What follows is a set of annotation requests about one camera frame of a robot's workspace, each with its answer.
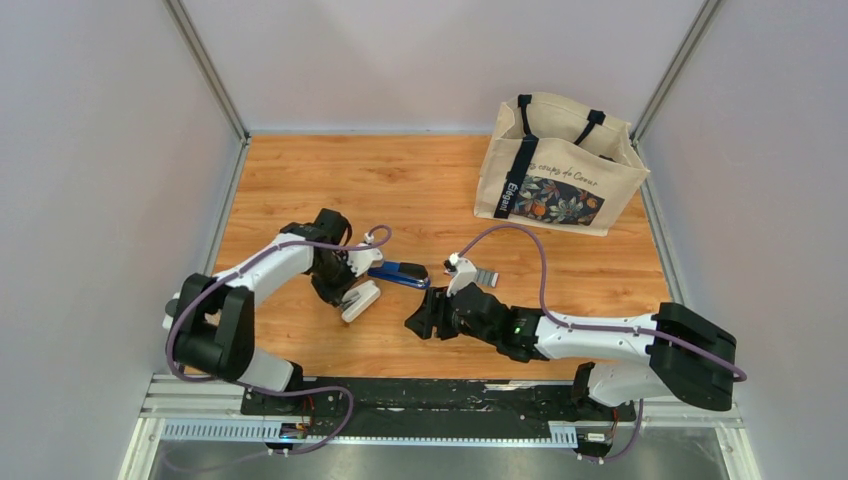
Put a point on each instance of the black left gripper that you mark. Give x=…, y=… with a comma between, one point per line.
x=332, y=296

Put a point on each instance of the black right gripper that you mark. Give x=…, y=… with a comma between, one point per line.
x=432, y=313

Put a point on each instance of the white stapler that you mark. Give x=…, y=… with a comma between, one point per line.
x=370, y=294

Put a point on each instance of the blue stapler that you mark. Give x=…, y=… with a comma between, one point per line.
x=403, y=273

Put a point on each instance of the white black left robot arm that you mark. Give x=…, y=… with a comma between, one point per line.
x=211, y=320

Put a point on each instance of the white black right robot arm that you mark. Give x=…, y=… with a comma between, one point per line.
x=672, y=352

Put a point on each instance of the red white staple box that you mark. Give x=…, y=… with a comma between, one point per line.
x=486, y=278

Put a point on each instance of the beige floral tote bag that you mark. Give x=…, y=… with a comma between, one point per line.
x=555, y=163

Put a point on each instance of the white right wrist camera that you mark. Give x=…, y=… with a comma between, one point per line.
x=462, y=272

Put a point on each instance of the aluminium frame rail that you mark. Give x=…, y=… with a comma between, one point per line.
x=174, y=410

